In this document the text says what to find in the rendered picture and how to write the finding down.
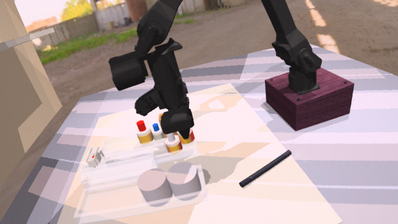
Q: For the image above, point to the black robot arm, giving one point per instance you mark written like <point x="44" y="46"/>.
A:
<point x="129" y="69"/>

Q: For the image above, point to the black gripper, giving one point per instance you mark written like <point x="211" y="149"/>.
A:
<point x="179" y="117"/>

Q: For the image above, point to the black rod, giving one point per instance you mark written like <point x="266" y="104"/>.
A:
<point x="261" y="171"/>

